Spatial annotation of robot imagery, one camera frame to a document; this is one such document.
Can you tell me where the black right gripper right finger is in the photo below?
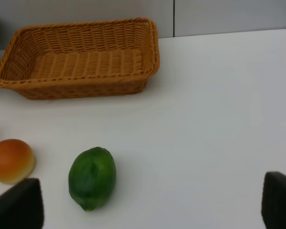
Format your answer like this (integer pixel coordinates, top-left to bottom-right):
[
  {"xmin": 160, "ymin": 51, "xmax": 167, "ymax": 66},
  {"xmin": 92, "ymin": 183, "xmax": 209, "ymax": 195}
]
[{"xmin": 261, "ymin": 172, "xmax": 286, "ymax": 229}]

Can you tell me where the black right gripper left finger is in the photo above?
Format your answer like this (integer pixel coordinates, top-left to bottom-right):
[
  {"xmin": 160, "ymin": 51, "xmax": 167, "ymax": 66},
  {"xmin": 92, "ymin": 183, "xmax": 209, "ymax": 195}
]
[{"xmin": 0, "ymin": 178, "xmax": 44, "ymax": 229}]

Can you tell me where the red orange peach fruit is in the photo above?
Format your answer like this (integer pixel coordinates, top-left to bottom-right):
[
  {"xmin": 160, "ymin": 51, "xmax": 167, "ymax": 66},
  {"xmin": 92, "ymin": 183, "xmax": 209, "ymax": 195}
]
[{"xmin": 0, "ymin": 139, "xmax": 36, "ymax": 185}]

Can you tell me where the green lime fruit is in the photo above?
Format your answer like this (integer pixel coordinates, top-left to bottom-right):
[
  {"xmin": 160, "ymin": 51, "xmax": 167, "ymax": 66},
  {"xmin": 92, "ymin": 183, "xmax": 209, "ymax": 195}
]
[{"xmin": 68, "ymin": 147, "xmax": 116, "ymax": 212}]

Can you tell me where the orange wicker basket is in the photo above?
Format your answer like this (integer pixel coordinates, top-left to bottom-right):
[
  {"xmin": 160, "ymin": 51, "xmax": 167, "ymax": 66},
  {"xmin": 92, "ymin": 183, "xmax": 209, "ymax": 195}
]
[{"xmin": 0, "ymin": 18, "xmax": 160, "ymax": 100}]

